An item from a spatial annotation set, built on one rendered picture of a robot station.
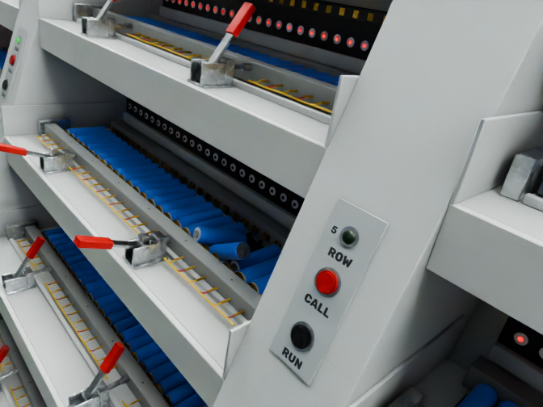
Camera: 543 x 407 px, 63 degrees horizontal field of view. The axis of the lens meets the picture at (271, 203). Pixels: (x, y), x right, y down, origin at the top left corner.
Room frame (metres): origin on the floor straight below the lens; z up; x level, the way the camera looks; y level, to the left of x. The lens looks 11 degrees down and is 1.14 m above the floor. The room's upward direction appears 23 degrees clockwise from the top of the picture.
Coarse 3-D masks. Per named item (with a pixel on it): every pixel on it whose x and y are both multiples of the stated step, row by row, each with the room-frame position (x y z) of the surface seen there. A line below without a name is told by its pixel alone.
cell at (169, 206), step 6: (192, 198) 0.57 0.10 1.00; (198, 198) 0.57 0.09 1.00; (162, 204) 0.53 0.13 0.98; (168, 204) 0.54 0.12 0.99; (174, 204) 0.54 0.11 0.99; (180, 204) 0.55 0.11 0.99; (186, 204) 0.55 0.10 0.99; (192, 204) 0.56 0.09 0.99; (162, 210) 0.53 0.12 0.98; (168, 210) 0.53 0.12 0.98
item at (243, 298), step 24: (72, 144) 0.66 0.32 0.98; (96, 168) 0.59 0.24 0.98; (96, 192) 0.55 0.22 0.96; (120, 192) 0.54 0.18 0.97; (120, 216) 0.51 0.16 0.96; (144, 216) 0.50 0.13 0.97; (192, 240) 0.46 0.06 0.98; (192, 264) 0.44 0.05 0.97; (216, 264) 0.42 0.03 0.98; (216, 288) 0.40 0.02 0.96; (240, 288) 0.39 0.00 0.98; (240, 312) 0.38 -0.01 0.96
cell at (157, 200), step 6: (180, 192) 0.57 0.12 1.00; (186, 192) 0.58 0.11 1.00; (192, 192) 0.58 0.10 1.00; (150, 198) 0.55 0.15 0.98; (156, 198) 0.55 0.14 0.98; (162, 198) 0.55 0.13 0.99; (168, 198) 0.56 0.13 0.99; (174, 198) 0.56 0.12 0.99; (180, 198) 0.57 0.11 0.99; (186, 198) 0.57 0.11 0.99; (156, 204) 0.54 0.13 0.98
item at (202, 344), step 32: (32, 128) 0.72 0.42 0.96; (64, 128) 0.75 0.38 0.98; (32, 160) 0.63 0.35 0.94; (192, 160) 0.66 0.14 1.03; (32, 192) 0.62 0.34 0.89; (64, 192) 0.55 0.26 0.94; (256, 192) 0.57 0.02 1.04; (64, 224) 0.54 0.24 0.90; (96, 224) 0.49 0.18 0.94; (288, 224) 0.53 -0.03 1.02; (96, 256) 0.47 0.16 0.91; (128, 288) 0.42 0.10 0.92; (160, 288) 0.41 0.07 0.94; (192, 288) 0.41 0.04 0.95; (160, 320) 0.38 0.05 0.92; (192, 320) 0.37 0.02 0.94; (224, 320) 0.38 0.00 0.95; (192, 352) 0.34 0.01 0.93; (224, 352) 0.34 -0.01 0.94; (192, 384) 0.35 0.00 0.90
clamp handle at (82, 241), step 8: (80, 240) 0.38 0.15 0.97; (88, 240) 0.39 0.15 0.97; (96, 240) 0.40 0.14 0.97; (104, 240) 0.40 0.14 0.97; (112, 240) 0.42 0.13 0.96; (144, 240) 0.44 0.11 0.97; (88, 248) 0.39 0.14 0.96; (96, 248) 0.39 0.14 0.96; (104, 248) 0.40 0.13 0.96; (128, 248) 0.42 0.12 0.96
